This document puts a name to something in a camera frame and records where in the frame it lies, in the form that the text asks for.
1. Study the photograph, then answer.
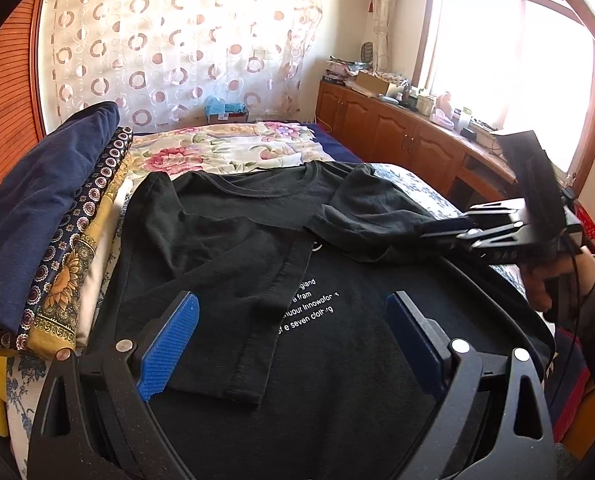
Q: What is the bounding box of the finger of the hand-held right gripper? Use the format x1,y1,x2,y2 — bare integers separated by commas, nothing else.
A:
420,199,532,242
456,226,534,265

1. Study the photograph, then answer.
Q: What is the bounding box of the open cardboard box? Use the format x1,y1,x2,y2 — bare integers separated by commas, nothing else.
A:
352,70,394,99

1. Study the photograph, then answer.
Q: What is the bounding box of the louvered wooden wardrobe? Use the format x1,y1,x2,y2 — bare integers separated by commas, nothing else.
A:
0,0,48,211

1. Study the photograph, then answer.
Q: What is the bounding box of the black t-shirt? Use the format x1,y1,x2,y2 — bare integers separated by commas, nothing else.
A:
84,160,558,480

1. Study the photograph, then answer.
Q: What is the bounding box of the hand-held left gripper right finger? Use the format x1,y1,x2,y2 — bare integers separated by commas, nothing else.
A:
385,290,557,480

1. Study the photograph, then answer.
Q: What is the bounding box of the cream folded cloth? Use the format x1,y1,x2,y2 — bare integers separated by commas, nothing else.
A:
74,180,128,350

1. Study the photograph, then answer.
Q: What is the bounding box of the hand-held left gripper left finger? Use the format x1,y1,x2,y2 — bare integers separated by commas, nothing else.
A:
27,290,201,480

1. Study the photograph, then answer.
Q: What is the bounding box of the pile of folded fabrics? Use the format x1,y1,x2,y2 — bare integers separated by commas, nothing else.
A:
324,57,364,87

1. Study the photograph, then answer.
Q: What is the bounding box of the blue box on bed end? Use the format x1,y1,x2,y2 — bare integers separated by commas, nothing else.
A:
204,97,246,117

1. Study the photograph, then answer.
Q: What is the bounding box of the pink bag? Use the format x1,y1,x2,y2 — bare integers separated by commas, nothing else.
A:
430,91,459,127

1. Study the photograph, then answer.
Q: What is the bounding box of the small brown cardboard box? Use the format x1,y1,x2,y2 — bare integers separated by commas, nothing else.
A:
208,111,250,126

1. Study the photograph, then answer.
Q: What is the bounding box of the sheer ring-patterned wall curtain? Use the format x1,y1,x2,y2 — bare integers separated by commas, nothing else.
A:
47,0,328,133

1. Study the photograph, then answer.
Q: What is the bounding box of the pink floral blanket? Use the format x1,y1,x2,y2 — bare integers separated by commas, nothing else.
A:
127,120,339,179

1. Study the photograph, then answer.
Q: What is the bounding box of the navy folded blanket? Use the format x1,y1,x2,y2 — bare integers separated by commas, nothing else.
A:
0,101,123,336

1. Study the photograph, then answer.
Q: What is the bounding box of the black cable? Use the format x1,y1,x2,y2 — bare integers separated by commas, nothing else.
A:
547,185,587,411

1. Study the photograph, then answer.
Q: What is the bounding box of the sheer window curtain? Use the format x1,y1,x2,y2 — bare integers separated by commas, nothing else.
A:
362,0,404,77

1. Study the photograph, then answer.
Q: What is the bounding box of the wooden cabinet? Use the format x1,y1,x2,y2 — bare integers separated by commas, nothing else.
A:
317,80,519,211

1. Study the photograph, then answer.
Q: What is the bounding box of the person's right hand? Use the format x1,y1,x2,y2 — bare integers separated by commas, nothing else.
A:
520,252,595,322

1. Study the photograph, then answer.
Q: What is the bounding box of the yellow sunflower folded cloth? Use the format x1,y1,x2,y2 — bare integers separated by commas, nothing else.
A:
27,160,133,361

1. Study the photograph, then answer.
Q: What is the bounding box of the window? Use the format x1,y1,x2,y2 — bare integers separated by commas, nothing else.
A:
412,0,595,188

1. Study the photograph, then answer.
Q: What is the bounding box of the navy bed sheet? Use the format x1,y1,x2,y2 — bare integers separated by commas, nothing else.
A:
305,122,364,165

